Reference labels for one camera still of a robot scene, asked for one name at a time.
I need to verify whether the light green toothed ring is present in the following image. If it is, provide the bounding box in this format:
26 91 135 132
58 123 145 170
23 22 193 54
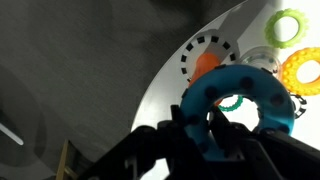
264 8 309 50

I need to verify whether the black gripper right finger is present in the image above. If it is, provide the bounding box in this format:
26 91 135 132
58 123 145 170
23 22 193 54
209 106 320 180

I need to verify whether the orange stacking post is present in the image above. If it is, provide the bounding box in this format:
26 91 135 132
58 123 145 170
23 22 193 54
188 52 224 107

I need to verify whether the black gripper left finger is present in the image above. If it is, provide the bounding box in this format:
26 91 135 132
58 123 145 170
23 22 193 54
78 104 214 180

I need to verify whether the black white checkered ring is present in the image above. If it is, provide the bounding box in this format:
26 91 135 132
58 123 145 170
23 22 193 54
179 29 242 84

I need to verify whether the small dark green ring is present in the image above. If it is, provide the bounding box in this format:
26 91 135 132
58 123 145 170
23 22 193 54
218 94 245 113

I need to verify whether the wooden frame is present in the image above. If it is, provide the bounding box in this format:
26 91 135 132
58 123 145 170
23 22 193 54
54 139 82 180

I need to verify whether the blue ring with dark dots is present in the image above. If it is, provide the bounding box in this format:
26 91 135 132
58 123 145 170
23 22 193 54
179 64 296 162

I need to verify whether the orange bumpy ring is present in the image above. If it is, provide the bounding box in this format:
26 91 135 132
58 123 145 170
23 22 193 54
279 47 320 97

